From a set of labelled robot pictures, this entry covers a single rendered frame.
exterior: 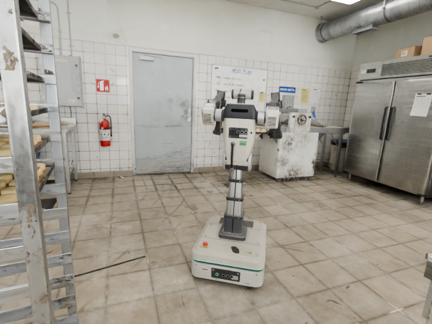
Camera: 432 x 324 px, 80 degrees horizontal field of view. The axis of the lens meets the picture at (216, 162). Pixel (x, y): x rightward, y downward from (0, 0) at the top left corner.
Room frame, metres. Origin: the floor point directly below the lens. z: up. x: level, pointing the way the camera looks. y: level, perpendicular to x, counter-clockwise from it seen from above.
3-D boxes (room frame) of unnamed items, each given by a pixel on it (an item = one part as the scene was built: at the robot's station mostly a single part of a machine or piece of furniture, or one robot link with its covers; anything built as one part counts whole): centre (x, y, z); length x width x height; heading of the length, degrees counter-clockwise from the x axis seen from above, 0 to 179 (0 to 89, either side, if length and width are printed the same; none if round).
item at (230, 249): (1.91, -0.17, 0.24); 0.68 x 0.53 x 0.41; 169
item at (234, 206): (1.90, -0.16, 0.38); 0.13 x 0.13 x 0.40; 79
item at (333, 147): (5.43, -2.71, 0.33); 0.54 x 0.53 x 0.66; 21
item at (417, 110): (3.60, -2.75, 1.39); 0.22 x 0.03 x 0.31; 21
